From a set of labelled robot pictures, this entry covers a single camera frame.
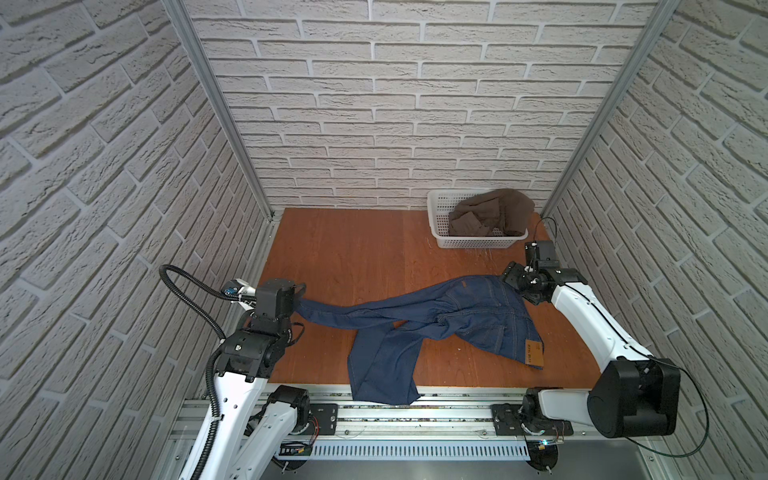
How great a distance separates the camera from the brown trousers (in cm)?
106

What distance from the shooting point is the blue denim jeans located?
2.61 feet

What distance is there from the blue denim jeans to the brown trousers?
→ 22cm
